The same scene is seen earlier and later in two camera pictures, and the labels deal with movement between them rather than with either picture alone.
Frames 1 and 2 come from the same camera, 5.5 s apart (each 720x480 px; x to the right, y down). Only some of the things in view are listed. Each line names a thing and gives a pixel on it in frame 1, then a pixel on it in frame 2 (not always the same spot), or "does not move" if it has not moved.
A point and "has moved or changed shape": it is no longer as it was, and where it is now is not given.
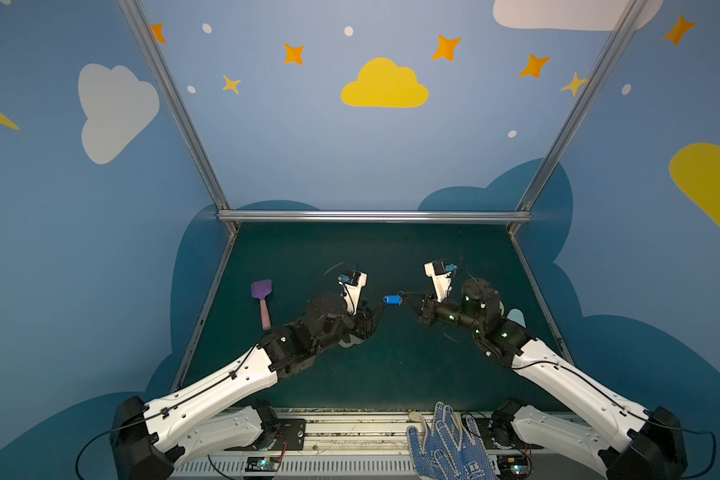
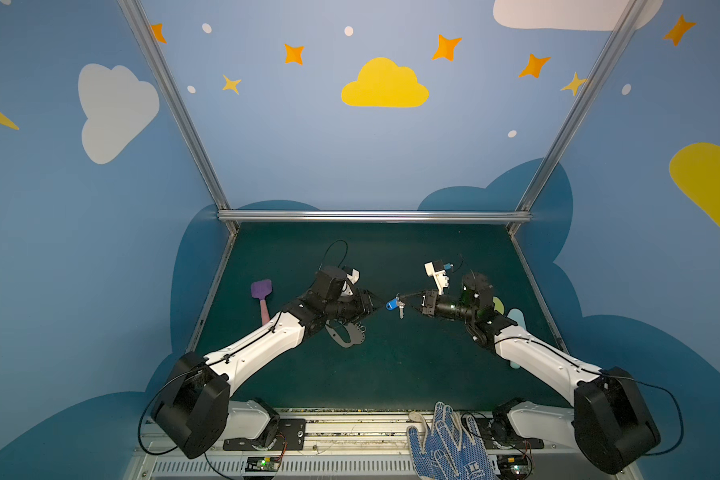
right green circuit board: (513, 465) does not move
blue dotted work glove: (452, 449) does not move
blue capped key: (392, 300) has moved or changed shape
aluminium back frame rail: (374, 216) does not move
